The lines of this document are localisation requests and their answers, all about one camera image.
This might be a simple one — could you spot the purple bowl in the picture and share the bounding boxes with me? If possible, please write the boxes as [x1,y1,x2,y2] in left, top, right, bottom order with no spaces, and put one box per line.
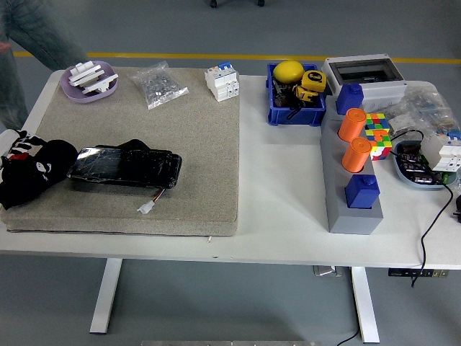
[59,60,119,105]

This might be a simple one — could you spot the black rag with red patch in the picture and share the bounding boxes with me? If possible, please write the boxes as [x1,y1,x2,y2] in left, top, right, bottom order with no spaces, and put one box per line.
[0,138,79,212]

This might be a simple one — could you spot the clear bag of screws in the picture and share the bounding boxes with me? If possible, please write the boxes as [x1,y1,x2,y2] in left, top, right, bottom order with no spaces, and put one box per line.
[127,60,190,111]

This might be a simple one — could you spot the orange cylinder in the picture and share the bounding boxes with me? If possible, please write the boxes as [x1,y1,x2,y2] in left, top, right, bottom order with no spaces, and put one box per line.
[337,107,367,143]
[341,136,372,173]

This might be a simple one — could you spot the white circuit breaker blue switch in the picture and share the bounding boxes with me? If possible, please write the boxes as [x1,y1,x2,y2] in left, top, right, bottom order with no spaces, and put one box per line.
[204,61,241,103]

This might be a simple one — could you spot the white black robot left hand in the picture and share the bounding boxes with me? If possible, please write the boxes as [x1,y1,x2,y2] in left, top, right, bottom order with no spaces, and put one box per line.
[0,128,47,169]

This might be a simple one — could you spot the grey distribution box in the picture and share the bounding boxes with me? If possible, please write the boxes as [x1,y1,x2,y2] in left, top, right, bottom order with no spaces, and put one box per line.
[321,53,408,109]

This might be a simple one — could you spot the grey-brown mat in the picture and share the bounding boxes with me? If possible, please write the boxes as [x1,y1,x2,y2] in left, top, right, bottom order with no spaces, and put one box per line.
[0,66,241,237]

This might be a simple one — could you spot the light blue bowl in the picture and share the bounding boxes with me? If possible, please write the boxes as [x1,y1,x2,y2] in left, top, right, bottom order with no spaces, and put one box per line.
[391,140,458,191]

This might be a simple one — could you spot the yellow ball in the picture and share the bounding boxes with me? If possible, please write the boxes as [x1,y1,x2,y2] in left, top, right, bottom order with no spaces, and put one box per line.
[272,60,305,84]

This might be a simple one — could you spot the grey block holder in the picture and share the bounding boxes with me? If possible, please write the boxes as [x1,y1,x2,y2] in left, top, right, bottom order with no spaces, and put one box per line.
[319,104,385,235]

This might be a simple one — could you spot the person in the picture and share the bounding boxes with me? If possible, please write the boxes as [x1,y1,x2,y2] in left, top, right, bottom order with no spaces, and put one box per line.
[0,0,89,129]

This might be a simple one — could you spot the white circuit breaker row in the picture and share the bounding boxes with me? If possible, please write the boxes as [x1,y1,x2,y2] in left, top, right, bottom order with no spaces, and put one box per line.
[420,129,461,172]

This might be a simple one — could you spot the blue block with knob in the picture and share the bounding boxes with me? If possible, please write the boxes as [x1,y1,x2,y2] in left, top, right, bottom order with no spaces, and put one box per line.
[335,82,365,115]
[344,174,382,210]

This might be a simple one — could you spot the wire with white connector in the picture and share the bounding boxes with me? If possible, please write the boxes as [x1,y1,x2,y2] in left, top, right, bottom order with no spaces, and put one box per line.
[136,187,169,216]

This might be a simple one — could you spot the black floor cable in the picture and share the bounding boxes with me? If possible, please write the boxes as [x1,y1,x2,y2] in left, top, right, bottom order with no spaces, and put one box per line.
[336,329,361,346]

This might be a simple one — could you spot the yellow tape measure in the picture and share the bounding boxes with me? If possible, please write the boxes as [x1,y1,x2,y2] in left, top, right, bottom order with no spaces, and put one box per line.
[300,70,328,98]

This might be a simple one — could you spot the metal bracket under table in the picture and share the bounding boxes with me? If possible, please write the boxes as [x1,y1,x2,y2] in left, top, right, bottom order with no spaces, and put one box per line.
[312,265,343,278]

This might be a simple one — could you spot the white plastic part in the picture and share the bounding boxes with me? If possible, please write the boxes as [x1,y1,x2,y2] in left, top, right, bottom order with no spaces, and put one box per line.
[68,61,104,87]
[81,74,119,97]

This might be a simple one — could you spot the clear bags of parts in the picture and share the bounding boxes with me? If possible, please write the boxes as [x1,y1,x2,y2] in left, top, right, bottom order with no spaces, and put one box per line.
[363,84,461,140]

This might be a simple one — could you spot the black film-wrapped panel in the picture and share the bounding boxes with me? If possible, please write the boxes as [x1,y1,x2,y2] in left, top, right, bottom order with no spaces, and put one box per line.
[67,138,183,190]

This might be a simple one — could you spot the black desk control panel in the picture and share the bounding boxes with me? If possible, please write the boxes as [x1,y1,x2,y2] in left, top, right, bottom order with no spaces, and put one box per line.
[388,268,451,278]

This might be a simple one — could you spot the white table leg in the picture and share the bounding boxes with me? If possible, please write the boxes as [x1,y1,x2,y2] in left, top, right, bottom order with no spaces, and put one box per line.
[89,257,123,334]
[351,266,381,344]

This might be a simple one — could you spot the blue plastic bin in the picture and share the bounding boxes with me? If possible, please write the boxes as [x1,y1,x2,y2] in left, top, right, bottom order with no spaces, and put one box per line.
[266,62,328,127]

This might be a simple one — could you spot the colourful puzzle cube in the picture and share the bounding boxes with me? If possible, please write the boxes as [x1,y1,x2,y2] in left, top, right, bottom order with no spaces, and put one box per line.
[363,112,393,161]

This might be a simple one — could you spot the yellow black tool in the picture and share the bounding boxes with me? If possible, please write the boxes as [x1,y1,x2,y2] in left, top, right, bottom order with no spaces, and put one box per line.
[292,84,321,106]

